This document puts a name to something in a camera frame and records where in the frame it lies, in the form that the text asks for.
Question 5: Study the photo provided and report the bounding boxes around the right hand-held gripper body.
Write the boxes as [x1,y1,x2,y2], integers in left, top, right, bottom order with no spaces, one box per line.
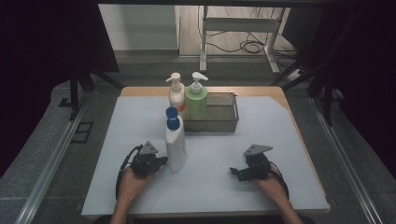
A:
[242,144,273,182]

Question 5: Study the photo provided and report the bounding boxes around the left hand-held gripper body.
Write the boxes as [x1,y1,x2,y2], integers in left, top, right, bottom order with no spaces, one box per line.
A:
[130,140,161,179]

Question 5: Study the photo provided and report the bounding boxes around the white bottle with blue pump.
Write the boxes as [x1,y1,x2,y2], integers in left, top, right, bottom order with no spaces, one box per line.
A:
[164,106,188,173]

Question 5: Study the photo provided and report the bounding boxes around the metal mesh basket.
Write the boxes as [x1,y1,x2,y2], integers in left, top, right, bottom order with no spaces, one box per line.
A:
[178,91,240,133]

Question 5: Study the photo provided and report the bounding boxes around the green pump bottle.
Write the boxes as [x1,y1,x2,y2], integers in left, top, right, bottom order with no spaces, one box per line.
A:
[184,71,209,121]

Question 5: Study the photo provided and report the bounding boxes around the cream pump bottle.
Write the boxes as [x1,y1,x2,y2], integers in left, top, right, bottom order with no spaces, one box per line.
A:
[164,72,188,119]

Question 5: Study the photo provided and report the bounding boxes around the person's left hand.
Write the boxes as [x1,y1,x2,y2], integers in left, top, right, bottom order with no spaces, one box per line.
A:
[119,166,157,203]

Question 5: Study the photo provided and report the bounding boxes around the person's right hand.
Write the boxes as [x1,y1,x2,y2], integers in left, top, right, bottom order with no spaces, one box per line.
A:
[252,163,290,203]

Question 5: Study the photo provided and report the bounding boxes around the white table mat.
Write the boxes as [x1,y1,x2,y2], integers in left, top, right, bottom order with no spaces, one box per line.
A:
[81,95,331,217]

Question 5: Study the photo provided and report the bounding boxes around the black stand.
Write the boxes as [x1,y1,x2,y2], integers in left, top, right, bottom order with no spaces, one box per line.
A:
[58,60,125,121]
[270,52,345,127]

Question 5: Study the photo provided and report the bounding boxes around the white power strip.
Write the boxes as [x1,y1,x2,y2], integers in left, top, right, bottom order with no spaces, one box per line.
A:
[286,68,304,82]

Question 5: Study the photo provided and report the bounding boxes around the white cabinet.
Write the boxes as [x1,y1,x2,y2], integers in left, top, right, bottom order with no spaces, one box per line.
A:
[97,3,181,52]

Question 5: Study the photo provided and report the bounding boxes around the dark curtain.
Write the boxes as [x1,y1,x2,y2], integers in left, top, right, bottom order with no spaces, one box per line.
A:
[281,0,396,180]
[0,0,120,176]

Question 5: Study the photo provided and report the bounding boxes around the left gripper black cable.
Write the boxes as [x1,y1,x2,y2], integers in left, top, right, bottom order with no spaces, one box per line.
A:
[115,144,144,202]

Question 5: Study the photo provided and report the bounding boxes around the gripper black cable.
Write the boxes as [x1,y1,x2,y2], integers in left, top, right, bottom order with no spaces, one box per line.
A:
[115,144,144,202]
[268,161,291,202]

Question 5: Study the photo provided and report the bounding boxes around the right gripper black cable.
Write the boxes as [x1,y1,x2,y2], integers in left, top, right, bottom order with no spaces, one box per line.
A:
[268,161,291,202]

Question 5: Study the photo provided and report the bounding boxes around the aluminium rail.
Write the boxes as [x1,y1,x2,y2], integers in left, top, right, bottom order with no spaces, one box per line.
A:
[308,96,385,224]
[14,92,92,224]

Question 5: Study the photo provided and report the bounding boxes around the black floor cables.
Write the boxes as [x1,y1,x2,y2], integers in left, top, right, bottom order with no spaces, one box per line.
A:
[197,6,301,68]

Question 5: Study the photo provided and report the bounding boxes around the white metal desk frame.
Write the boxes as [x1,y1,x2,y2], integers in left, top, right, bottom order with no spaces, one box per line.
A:
[199,5,287,76]

